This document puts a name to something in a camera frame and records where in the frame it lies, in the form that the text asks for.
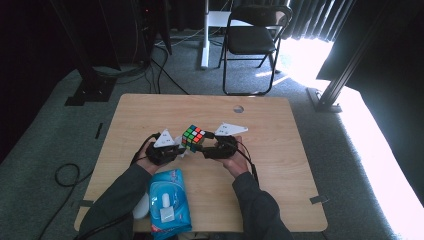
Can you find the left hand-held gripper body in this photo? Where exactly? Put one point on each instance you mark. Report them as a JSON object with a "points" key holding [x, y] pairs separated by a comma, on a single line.
{"points": [[161, 154]]}

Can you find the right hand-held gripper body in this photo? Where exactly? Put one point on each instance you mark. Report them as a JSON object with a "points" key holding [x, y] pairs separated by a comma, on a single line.
{"points": [[226, 148]]}

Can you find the multicoloured puzzle cube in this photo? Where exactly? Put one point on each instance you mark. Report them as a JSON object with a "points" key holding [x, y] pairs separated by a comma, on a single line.
{"points": [[193, 137]]}

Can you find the blue wet wipes pack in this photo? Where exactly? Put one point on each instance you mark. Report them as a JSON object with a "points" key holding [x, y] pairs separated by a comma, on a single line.
{"points": [[173, 220]]}

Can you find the person's left hand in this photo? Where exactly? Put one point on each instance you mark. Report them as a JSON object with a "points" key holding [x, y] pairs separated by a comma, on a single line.
{"points": [[146, 165]]}

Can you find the person's right hand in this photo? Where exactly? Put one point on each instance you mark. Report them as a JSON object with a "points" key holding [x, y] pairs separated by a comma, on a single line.
{"points": [[236, 165]]}

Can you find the black tape strip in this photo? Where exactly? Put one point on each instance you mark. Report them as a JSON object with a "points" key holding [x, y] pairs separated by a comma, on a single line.
{"points": [[98, 130]]}

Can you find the grey tape piece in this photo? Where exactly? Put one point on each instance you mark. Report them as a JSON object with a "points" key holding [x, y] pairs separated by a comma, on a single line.
{"points": [[86, 203], [318, 199]]}

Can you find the white desk leg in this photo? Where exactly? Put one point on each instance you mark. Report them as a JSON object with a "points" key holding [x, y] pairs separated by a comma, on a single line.
{"points": [[205, 43]]}

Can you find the black stand with base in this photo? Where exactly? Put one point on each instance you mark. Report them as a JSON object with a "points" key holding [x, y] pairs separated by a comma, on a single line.
{"points": [[90, 86]]}

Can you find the black folding chair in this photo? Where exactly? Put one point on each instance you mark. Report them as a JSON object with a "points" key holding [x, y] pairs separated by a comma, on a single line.
{"points": [[250, 40]]}

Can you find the dark computer tower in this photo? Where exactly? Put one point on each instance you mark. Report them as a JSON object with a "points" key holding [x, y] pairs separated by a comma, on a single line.
{"points": [[150, 26]]}

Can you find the dark pleated curtain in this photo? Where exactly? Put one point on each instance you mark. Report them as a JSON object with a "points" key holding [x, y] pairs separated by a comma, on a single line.
{"points": [[313, 20]]}

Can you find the black curtain panel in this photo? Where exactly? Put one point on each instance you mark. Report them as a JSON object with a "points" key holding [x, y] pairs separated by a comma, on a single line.
{"points": [[383, 60]]}

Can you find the black metal frame stand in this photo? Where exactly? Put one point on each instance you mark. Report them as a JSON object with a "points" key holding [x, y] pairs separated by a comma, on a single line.
{"points": [[328, 96]]}

